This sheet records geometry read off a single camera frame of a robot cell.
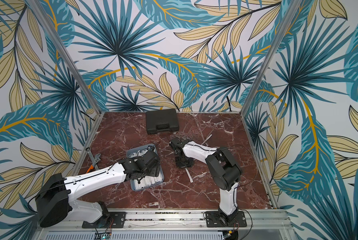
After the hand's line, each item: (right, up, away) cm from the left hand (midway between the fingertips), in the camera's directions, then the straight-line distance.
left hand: (152, 169), depth 82 cm
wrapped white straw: (+20, -5, +6) cm, 22 cm away
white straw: (-6, -9, +1) cm, 11 cm away
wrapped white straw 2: (+34, +15, +21) cm, 42 cm away
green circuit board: (-22, -29, -10) cm, 38 cm away
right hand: (+18, -1, +10) cm, 20 cm away
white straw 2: (-4, -8, +3) cm, 9 cm away
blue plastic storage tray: (-14, +8, +13) cm, 21 cm away
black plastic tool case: (+1, +28, +27) cm, 39 cm away
